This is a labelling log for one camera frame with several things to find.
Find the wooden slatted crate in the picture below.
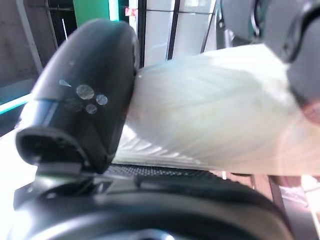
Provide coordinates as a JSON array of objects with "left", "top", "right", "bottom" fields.
[{"left": 219, "top": 171, "right": 320, "bottom": 240}]

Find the glass door cabinet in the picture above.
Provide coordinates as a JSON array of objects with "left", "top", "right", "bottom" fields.
[{"left": 137, "top": 0, "right": 218, "bottom": 67}]

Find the napa cabbage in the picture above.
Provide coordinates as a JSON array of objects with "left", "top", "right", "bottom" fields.
[{"left": 114, "top": 43, "right": 320, "bottom": 176}]

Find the left five-finger robot hand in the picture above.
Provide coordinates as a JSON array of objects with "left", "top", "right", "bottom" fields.
[{"left": 7, "top": 0, "right": 320, "bottom": 240}]

